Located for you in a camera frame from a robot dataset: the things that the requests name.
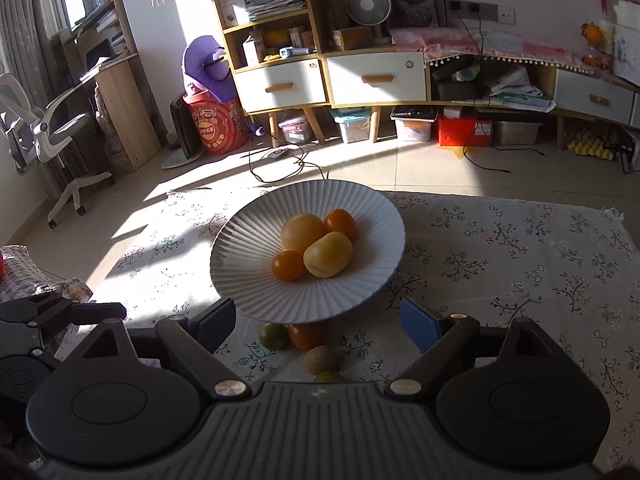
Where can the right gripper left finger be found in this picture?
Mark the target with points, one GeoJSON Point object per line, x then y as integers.
{"type": "Point", "coordinates": [191, 343]}

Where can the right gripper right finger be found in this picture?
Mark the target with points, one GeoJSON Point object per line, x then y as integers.
{"type": "Point", "coordinates": [445, 344]}

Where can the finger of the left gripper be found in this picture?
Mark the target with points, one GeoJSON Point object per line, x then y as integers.
{"type": "Point", "coordinates": [43, 316]}

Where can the green lime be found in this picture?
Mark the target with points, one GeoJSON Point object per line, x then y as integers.
{"type": "Point", "coordinates": [329, 377]}
{"type": "Point", "coordinates": [274, 337]}

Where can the orange tomato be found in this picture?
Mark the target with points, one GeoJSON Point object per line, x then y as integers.
{"type": "Point", "coordinates": [288, 266]}
{"type": "Point", "coordinates": [340, 220]}

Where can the small kiwi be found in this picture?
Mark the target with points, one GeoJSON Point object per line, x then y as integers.
{"type": "Point", "coordinates": [320, 359]}

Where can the round yellow pear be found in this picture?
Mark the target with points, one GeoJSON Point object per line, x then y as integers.
{"type": "Point", "coordinates": [301, 231]}

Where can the white ribbed plate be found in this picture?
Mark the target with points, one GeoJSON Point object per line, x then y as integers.
{"type": "Point", "coordinates": [240, 263]}

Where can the white office chair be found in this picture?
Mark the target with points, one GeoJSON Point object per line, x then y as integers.
{"type": "Point", "coordinates": [31, 136]}

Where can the red box under cabinet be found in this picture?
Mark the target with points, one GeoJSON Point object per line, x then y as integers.
{"type": "Point", "coordinates": [464, 131]}

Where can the red printed bucket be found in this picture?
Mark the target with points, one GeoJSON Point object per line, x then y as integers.
{"type": "Point", "coordinates": [222, 126]}

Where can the white wooden drawer cabinet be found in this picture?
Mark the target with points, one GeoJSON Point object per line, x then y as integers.
{"type": "Point", "coordinates": [375, 78]}

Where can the wooden desk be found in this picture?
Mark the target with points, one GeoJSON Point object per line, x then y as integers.
{"type": "Point", "coordinates": [103, 50]}

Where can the purple plush toy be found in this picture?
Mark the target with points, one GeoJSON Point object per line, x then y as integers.
{"type": "Point", "coordinates": [205, 68]}

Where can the wooden shelf cabinet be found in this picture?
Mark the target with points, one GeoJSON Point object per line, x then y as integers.
{"type": "Point", "coordinates": [274, 49]}

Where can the small white fan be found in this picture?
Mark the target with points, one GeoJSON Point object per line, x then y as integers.
{"type": "Point", "coordinates": [368, 12]}

